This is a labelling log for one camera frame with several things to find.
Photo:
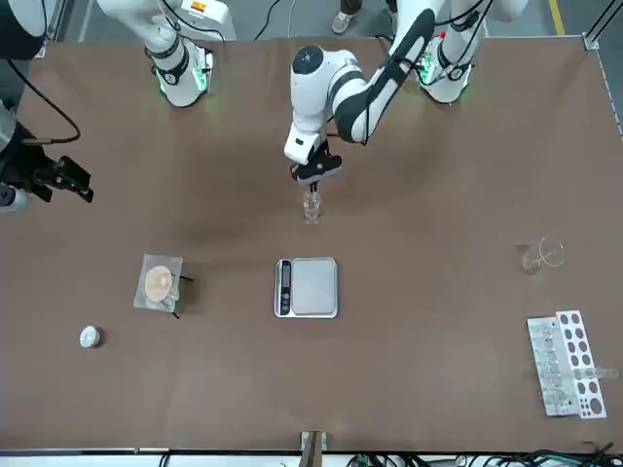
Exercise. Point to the silver digital balance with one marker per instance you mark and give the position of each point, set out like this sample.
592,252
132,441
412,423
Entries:
314,287

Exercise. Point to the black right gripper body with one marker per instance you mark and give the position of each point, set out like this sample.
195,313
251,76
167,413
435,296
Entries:
24,165

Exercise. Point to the aluminium profile mast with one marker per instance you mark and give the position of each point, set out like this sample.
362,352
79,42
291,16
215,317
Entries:
313,445

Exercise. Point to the white control box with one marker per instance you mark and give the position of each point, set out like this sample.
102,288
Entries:
214,19

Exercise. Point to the person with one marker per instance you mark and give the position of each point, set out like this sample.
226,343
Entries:
343,22

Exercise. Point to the small glass beaker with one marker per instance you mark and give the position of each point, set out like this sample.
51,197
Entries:
311,211

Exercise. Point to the white lamp cap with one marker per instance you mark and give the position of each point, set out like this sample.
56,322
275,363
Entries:
89,336

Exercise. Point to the white test tube rack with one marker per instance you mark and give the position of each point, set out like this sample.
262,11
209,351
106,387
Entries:
574,340

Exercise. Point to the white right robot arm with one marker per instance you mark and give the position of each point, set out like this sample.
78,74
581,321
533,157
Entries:
180,82

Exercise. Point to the aluminium frame post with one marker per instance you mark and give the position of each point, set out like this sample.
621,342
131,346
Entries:
590,41

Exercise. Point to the glass test tube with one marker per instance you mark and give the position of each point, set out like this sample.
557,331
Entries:
603,373

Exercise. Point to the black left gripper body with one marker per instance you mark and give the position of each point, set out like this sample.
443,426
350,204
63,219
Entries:
318,168

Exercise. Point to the large glass beaker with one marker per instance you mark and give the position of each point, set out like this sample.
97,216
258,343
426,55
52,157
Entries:
531,260

